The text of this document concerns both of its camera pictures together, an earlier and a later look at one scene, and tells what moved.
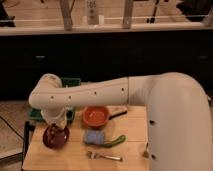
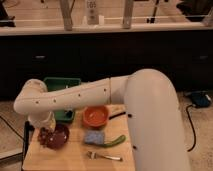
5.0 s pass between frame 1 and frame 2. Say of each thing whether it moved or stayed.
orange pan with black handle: stayed
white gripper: moved
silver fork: stayed
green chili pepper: stayed
